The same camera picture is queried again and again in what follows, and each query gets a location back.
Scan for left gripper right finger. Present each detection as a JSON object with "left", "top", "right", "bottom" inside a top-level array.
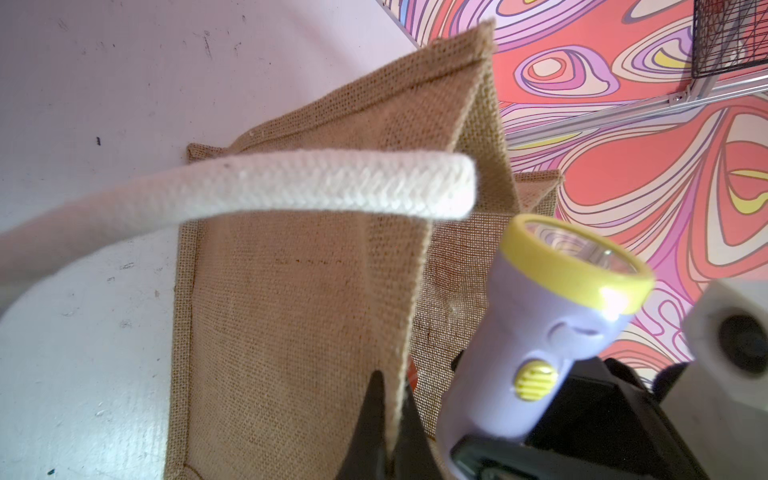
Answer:
[{"left": 392, "top": 384, "right": 443, "bottom": 480}]

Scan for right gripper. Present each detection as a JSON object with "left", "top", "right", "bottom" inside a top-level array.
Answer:
[{"left": 449, "top": 357, "right": 707, "bottom": 479}]

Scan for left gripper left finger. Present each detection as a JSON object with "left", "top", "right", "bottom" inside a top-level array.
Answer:
[{"left": 336, "top": 371, "right": 387, "bottom": 480}]

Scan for burlap tote bag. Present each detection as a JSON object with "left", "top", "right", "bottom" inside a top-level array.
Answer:
[{"left": 1, "top": 21, "right": 562, "bottom": 479}]

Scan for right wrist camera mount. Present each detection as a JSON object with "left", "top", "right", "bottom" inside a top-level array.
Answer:
[{"left": 661, "top": 279, "right": 767, "bottom": 479}]

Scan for back wire basket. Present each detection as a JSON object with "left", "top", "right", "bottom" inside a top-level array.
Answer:
[{"left": 691, "top": 0, "right": 767, "bottom": 79}]

